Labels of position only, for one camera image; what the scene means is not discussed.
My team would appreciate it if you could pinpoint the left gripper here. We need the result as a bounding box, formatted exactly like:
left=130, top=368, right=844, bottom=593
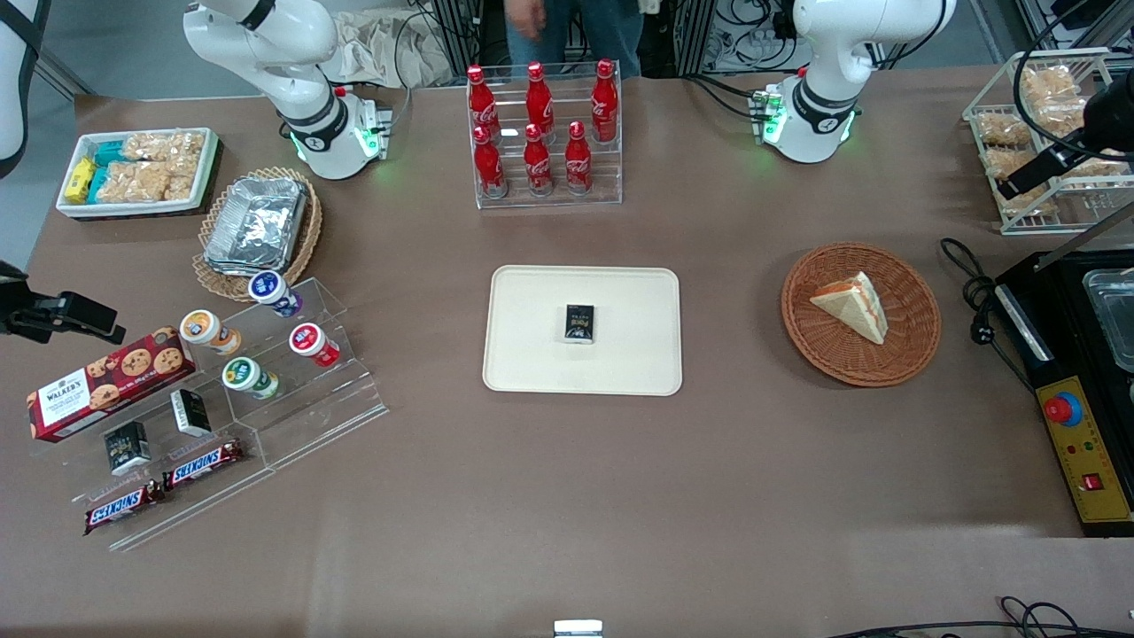
left=999, top=69, right=1134, bottom=199

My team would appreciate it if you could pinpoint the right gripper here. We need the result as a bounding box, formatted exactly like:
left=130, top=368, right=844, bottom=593
left=0, top=261, right=127, bottom=346

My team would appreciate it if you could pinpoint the triangular sandwich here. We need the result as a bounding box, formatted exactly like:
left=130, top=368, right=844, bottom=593
left=810, top=271, right=889, bottom=346

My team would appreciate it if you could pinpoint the oval light wicker basket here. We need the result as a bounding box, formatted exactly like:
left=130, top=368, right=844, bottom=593
left=192, top=167, right=323, bottom=304

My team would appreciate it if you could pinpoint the aluminium foil tray stack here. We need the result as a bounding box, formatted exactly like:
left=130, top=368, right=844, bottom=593
left=204, top=176, right=309, bottom=276

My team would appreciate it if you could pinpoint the round brown wicker basket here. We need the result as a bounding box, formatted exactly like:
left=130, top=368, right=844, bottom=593
left=781, top=242, right=942, bottom=388

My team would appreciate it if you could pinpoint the cream plastic tray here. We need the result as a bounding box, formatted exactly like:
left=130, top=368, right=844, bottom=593
left=482, top=265, right=684, bottom=397

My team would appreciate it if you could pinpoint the rice cracker bag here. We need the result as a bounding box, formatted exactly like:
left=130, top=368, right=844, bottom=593
left=1072, top=146, right=1130, bottom=178
left=975, top=111, right=1033, bottom=147
left=1032, top=96, right=1089, bottom=134
left=96, top=159, right=169, bottom=204
left=164, top=152, right=201, bottom=201
left=985, top=146, right=1037, bottom=183
left=997, top=183, right=1057, bottom=218
left=1019, top=66, right=1080, bottom=100
left=122, top=130, right=206, bottom=165

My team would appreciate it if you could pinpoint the red Walkers cookie box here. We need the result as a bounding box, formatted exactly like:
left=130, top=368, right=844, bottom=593
left=26, top=326, right=198, bottom=443

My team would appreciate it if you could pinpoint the metal rod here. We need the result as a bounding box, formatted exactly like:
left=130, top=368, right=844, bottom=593
left=1035, top=202, right=1134, bottom=271

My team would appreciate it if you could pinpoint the orange yogurt cup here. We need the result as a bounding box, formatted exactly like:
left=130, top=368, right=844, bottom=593
left=180, top=309, right=242, bottom=356

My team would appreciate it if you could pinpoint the yellow snack packet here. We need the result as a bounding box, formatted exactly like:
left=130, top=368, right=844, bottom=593
left=65, top=157, right=97, bottom=205

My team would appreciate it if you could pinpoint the clear plastic container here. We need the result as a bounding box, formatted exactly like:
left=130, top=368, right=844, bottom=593
left=1081, top=268, right=1134, bottom=373

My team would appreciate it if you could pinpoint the green yogurt cup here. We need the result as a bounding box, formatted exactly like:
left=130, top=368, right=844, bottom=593
left=221, top=357, right=280, bottom=401

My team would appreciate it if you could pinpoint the black machine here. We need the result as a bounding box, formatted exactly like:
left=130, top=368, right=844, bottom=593
left=994, top=248, right=1134, bottom=539

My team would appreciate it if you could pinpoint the purple yogurt cup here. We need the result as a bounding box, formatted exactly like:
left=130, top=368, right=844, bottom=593
left=248, top=270, right=304, bottom=318

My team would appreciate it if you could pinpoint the Snickers bar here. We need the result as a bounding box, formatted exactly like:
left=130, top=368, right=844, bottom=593
left=162, top=440, right=245, bottom=491
left=83, top=480, right=167, bottom=536

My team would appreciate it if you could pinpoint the white rectangular bin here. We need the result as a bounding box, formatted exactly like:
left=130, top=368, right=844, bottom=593
left=55, top=127, right=220, bottom=220

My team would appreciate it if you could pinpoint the clear acrylic stepped stand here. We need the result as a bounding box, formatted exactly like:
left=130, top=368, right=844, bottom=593
left=177, top=276, right=391, bottom=471
left=31, top=354, right=277, bottom=553

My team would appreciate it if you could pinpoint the red yogurt cup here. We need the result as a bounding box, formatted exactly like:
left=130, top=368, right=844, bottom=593
left=289, top=323, right=341, bottom=369

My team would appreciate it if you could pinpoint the red emergency stop button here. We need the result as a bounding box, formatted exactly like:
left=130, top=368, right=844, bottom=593
left=1044, top=390, right=1084, bottom=428

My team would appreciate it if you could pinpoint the yellow control panel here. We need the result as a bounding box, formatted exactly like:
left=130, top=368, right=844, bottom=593
left=1037, top=377, right=1133, bottom=525

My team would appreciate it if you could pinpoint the beige crumpled bag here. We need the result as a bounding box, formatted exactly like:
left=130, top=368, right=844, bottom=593
left=323, top=9, right=453, bottom=89

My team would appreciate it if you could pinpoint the red cola bottle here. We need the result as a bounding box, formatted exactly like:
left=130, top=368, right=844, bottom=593
left=467, top=65, right=501, bottom=143
left=525, top=61, right=556, bottom=138
left=591, top=58, right=619, bottom=144
left=523, top=123, right=555, bottom=197
left=472, top=125, right=508, bottom=199
left=564, top=121, right=594, bottom=196

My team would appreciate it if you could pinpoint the person in blue jeans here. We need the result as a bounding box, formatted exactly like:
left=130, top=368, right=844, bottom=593
left=505, top=0, right=645, bottom=77

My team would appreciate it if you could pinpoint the clear acrylic bottle rack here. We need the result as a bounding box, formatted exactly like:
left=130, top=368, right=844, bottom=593
left=466, top=60, right=624, bottom=211

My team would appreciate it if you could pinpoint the white wire rack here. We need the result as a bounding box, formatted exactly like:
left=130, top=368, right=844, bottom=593
left=962, top=47, right=1134, bottom=236

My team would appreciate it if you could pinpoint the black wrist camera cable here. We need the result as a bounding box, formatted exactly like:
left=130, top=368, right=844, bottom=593
left=1012, top=49, right=1119, bottom=169

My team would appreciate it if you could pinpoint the black power cable with plug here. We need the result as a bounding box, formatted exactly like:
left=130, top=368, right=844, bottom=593
left=939, top=237, right=1037, bottom=391

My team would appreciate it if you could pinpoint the black arm base cable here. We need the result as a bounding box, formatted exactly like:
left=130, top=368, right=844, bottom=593
left=687, top=74, right=765, bottom=121

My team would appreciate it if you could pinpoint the black floor cable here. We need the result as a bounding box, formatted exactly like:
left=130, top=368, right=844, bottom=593
left=824, top=596, right=1134, bottom=638

